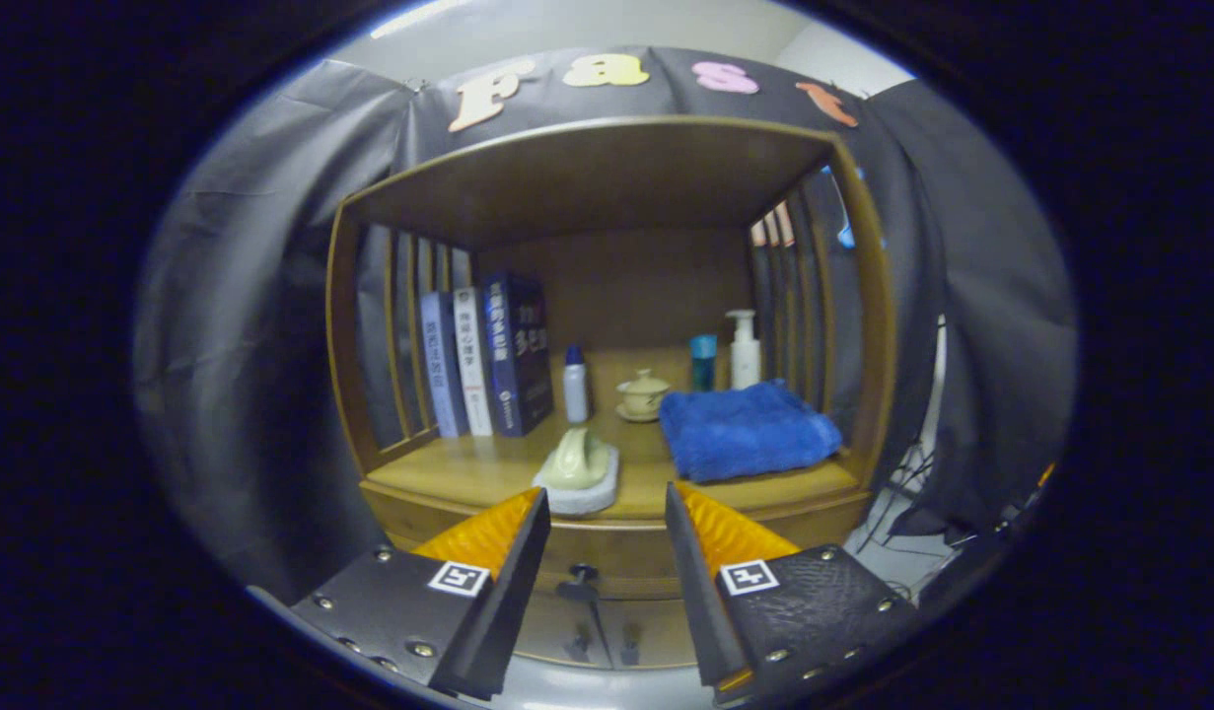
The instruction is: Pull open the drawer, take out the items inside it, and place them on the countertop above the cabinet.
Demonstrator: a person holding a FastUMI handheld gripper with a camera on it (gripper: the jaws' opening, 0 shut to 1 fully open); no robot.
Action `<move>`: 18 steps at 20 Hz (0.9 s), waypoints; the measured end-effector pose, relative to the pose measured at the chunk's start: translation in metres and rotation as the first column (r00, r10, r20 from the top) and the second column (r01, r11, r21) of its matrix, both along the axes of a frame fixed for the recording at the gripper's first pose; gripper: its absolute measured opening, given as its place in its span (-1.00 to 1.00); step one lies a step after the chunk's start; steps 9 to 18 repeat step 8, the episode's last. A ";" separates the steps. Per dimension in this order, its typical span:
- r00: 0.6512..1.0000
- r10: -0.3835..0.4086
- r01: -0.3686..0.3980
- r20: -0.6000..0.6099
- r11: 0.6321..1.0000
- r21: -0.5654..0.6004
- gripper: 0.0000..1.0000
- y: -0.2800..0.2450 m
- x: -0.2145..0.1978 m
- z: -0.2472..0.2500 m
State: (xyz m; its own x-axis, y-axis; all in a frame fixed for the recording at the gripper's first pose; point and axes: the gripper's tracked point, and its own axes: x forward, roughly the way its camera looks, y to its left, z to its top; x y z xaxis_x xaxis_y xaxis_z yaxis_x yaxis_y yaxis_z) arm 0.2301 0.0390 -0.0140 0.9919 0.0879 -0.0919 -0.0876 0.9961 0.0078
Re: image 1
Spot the blue towel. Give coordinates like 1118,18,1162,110
658,381,844,484

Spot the green-handled white scrub brush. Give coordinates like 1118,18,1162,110
533,426,620,516

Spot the light blue book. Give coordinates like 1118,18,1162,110
419,292,469,439

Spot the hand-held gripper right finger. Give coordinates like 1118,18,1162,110
664,481,921,706

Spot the dark blue book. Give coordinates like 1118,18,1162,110
482,272,556,437

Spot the white bottle with blue cap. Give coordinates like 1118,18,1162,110
563,344,590,425

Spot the wooden cabinet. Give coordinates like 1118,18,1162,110
325,115,898,672

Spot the beige lidded teacup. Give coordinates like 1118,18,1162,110
615,369,671,423

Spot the wooden countertop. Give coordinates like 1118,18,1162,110
360,345,864,524

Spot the white pump bottle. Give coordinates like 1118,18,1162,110
725,310,762,390

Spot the black backdrop cloth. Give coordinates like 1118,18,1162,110
133,44,1076,603

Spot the wooden drawer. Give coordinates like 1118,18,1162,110
365,488,874,603

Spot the white book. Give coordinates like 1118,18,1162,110
454,286,494,437

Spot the black and orange device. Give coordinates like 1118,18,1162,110
917,461,1058,617

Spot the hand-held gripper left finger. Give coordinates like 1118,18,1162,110
291,486,552,701

